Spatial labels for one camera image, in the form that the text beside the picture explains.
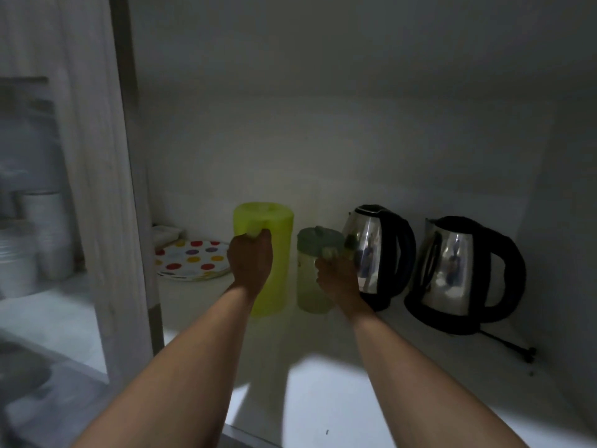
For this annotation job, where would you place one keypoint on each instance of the person's right hand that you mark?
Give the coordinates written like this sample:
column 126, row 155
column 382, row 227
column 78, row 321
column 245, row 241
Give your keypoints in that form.
column 338, row 279

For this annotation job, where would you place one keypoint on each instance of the person's left hand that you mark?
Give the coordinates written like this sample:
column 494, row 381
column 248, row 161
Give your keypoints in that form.
column 251, row 265

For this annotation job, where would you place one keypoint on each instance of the person's left fingers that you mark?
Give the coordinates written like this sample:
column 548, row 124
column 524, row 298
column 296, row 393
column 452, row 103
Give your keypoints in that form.
column 261, row 234

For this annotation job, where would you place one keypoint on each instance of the person's right fingers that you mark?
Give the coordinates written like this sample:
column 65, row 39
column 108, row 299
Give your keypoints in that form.
column 333, row 260

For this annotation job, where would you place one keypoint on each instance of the tall yellow-green plastic pitcher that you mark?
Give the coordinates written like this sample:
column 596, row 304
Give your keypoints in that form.
column 270, row 256

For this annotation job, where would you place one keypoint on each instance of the small pitcher with green lid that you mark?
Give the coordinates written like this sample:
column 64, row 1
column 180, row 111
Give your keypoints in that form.
column 310, row 279

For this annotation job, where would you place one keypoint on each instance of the person's left forearm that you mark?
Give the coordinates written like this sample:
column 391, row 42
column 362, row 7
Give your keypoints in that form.
column 186, row 368

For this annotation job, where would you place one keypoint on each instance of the person's right forearm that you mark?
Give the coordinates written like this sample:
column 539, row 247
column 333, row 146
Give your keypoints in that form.
column 419, row 382

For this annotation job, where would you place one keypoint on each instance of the polka dot plate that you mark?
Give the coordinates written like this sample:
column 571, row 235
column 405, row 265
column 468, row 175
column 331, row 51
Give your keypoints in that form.
column 193, row 258

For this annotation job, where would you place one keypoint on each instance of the small white container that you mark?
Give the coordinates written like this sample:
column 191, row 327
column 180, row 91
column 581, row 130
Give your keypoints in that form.
column 165, row 234

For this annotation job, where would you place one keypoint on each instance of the wooden cabinet door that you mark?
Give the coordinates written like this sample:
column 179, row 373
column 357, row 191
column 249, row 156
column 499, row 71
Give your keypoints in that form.
column 100, row 181

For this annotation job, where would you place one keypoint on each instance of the stack of white bowls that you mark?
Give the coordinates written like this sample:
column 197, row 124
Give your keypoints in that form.
column 16, row 265

